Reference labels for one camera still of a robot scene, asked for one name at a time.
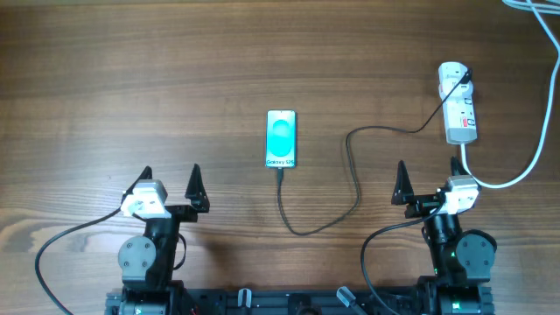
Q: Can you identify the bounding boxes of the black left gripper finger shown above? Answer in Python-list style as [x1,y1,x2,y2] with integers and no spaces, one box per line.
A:
[185,164,210,213]
[122,166,153,197]

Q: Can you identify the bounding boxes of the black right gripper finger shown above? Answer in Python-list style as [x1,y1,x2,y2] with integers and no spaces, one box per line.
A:
[391,160,414,206]
[450,157,467,176]

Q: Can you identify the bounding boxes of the black USB charging cable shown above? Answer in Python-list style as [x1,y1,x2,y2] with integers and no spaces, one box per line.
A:
[275,67,474,237]

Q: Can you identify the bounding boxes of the blue smartphone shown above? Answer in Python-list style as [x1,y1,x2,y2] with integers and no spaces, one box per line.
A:
[265,109,297,168]

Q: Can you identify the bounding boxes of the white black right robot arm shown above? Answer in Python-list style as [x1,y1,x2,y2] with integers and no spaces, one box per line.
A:
[391,157,497,315]

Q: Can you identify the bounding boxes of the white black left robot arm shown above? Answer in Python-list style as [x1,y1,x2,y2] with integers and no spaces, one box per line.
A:
[105,164,210,314]

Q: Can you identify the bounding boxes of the white USB charger plug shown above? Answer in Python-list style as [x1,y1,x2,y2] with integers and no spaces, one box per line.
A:
[438,78,473,101]

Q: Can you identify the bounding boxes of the white power strip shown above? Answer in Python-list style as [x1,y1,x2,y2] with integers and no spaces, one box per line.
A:
[438,61,477,145]

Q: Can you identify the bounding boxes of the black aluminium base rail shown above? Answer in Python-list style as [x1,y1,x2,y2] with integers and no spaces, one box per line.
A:
[104,286,495,315]

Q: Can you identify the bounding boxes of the white power strip cord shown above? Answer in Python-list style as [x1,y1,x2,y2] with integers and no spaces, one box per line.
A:
[459,0,560,190]

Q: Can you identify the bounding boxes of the white cables at corner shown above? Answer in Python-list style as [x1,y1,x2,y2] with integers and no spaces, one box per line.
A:
[501,0,560,16]

